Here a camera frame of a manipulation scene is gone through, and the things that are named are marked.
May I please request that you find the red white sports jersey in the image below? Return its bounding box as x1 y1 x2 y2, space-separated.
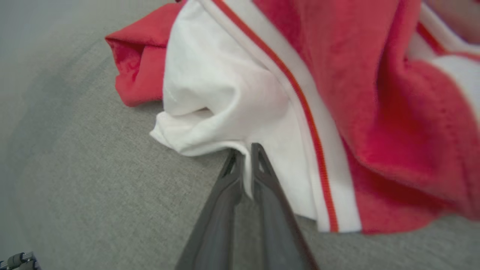
105 0 480 235

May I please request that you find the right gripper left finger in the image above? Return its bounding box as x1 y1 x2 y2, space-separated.
175 148 246 270

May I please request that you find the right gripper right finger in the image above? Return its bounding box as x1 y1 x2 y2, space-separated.
250 142 319 270

